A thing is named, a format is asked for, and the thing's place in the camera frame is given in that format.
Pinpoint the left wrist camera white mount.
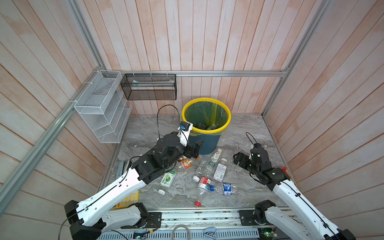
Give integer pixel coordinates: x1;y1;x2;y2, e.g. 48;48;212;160
178;121;193;147

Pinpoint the yellow-green bin liner bag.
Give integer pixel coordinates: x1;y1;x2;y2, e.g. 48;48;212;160
182;98;232;137

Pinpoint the blue bin with yellow rim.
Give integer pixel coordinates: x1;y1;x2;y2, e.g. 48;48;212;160
182;98;232;155

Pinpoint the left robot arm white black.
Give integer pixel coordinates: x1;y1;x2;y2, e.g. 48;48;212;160
65;132;204;240

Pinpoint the blue label blue cap bottle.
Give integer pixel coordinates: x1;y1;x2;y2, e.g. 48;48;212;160
210;183;239;196

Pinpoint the clear bottle white text label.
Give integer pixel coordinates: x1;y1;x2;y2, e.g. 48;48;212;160
213;158;228;182

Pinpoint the clear bottle orange cap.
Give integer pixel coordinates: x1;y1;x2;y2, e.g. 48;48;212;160
206;124;218;131

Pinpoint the crushed clear bottle bird label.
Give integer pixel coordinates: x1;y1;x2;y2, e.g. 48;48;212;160
212;148;222;161

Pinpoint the clear bottle white green label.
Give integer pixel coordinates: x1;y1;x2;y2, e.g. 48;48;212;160
196;160;216;179

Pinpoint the red blue label bottle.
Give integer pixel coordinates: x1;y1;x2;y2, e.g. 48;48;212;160
198;177;212;192

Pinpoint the grey looped cable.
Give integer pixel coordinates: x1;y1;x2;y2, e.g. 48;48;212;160
170;224;192;240

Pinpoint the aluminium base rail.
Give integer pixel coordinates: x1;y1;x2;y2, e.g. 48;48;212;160
75;207;325;233

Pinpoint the yellow perforated plate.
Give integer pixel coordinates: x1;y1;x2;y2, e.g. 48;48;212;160
112;190;139;209

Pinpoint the white black eraser brush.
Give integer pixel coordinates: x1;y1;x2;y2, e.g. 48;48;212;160
116;161;131;179

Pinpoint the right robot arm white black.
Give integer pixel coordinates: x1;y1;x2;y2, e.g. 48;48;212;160
233;143;356;240

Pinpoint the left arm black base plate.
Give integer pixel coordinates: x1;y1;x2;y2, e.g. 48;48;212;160
132;212;162;229

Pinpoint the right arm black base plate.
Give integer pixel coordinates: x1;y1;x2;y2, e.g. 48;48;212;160
239;208;278;226

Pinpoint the clear bottle red cap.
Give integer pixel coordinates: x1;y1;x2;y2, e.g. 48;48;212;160
180;197;202;208

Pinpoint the black mesh wall basket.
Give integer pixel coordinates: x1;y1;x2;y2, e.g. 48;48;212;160
121;73;178;101

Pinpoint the blue clip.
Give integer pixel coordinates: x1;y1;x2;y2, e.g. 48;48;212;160
203;227;217;240

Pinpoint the clear bottle white cap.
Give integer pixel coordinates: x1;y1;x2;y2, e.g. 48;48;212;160
159;174;198;197

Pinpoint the white wire mesh shelf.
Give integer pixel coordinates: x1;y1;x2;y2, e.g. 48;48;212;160
75;71;132;144

